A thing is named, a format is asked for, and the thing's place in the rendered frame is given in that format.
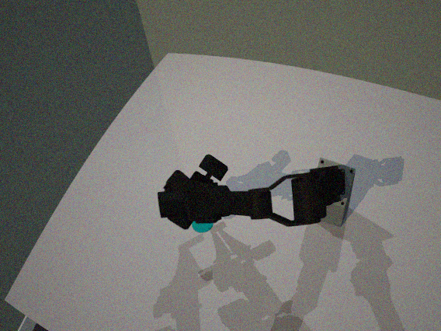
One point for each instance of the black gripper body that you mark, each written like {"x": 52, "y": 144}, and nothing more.
{"x": 214, "y": 168}

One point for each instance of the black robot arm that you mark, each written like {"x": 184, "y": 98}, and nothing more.
{"x": 208, "y": 202}

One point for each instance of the teal circle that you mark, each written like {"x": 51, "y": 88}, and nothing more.
{"x": 201, "y": 227}

